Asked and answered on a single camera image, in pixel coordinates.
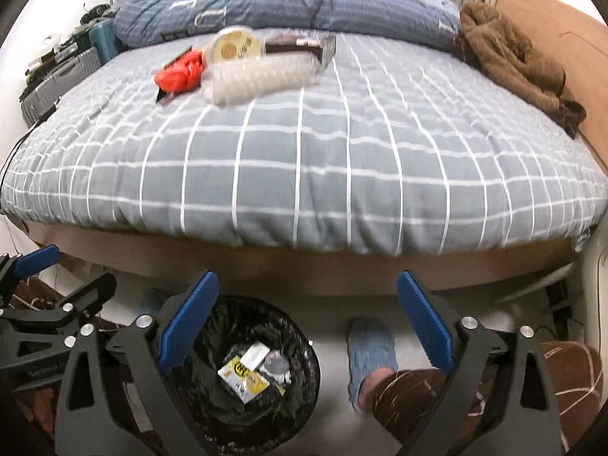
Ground wooden headboard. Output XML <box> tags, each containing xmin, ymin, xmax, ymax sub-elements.
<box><xmin>494</xmin><ymin>0</ymin><xmax>608</xmax><ymax>172</ymax></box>

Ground yellow round container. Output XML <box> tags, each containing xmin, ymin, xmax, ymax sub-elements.
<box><xmin>202</xmin><ymin>27</ymin><xmax>264</xmax><ymax>65</ymax></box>

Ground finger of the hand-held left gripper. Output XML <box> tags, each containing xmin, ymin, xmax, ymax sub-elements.
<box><xmin>47</xmin><ymin>273</ymin><xmax>117</xmax><ymax>325</ymax></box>
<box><xmin>0</xmin><ymin>244</ymin><xmax>62</xmax><ymax>290</ymax></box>

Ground clear bubble wrap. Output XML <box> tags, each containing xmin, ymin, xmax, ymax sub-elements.
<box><xmin>202</xmin><ymin>54</ymin><xmax>321</xmax><ymax>106</ymax></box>

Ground teal suitcase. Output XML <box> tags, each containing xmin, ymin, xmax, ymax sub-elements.
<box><xmin>90</xmin><ymin>24</ymin><xmax>127</xmax><ymax>65</ymax></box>

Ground red plastic bag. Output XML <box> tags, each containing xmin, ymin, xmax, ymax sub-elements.
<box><xmin>154</xmin><ymin>51</ymin><xmax>205</xmax><ymax>93</ymax></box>

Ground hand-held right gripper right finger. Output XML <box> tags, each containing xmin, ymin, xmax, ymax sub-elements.
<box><xmin>396</xmin><ymin>270</ymin><xmax>564</xmax><ymax>456</ymax></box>

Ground yellow snack packet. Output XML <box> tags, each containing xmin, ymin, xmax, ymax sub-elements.
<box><xmin>217</xmin><ymin>356</ymin><xmax>267</xmax><ymax>405</ymax></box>

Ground black printed box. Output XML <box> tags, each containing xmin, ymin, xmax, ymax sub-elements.
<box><xmin>263</xmin><ymin>28</ymin><xmax>337</xmax><ymax>70</ymax></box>

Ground black trash can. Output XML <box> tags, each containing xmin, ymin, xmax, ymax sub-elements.
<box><xmin>157</xmin><ymin>294</ymin><xmax>321</xmax><ymax>447</ymax></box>

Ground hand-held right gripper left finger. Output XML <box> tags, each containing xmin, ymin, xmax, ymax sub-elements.
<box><xmin>54</xmin><ymin>270</ymin><xmax>220</xmax><ymax>456</ymax></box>

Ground blue striped quilt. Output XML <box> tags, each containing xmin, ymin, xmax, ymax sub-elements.
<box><xmin>113</xmin><ymin>0</ymin><xmax>464</xmax><ymax>53</ymax></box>

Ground brown quilted jacket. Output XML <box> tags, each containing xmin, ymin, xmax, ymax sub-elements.
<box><xmin>451</xmin><ymin>1</ymin><xmax>587</xmax><ymax>139</ymax></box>

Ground clear plastic bag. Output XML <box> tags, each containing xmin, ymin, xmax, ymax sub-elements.
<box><xmin>263</xmin><ymin>350</ymin><xmax>291</xmax><ymax>383</ymax></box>

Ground grey suitcase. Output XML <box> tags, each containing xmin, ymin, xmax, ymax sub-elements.
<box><xmin>19</xmin><ymin>47</ymin><xmax>103</xmax><ymax>127</ymax></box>

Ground brown patterned pants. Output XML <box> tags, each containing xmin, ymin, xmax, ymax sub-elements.
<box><xmin>0</xmin><ymin>273</ymin><xmax>605</xmax><ymax>456</ymax></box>

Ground dark round object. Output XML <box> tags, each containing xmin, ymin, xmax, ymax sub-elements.
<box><xmin>81</xmin><ymin>5</ymin><xmax>112</xmax><ymax>24</ymax></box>

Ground white cap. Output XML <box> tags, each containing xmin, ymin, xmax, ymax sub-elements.
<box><xmin>28</xmin><ymin>33</ymin><xmax>77</xmax><ymax>65</ymax></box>

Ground black charger with cable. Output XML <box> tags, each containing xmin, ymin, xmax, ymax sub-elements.
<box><xmin>0</xmin><ymin>100</ymin><xmax>62</xmax><ymax>186</ymax></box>

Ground white tissue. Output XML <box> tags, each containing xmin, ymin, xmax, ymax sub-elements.
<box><xmin>240</xmin><ymin>342</ymin><xmax>269</xmax><ymax>371</ymax></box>

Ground blue slipper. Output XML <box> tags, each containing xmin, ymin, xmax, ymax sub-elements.
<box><xmin>346</xmin><ymin>318</ymin><xmax>400</xmax><ymax>412</ymax></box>

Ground white cardboard box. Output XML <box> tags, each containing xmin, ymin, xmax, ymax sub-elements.
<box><xmin>155</xmin><ymin>46</ymin><xmax>195</xmax><ymax>106</ymax></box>

